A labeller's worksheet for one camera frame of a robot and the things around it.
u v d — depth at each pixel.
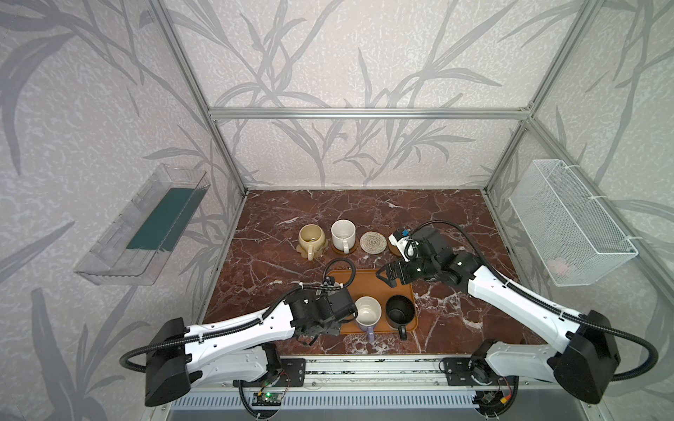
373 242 1.02
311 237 0.99
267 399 0.71
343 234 0.99
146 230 0.66
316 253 0.96
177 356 0.40
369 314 0.83
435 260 0.59
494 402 0.72
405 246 0.69
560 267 0.72
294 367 0.76
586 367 0.39
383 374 0.75
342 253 0.94
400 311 0.84
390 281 0.68
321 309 0.57
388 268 0.68
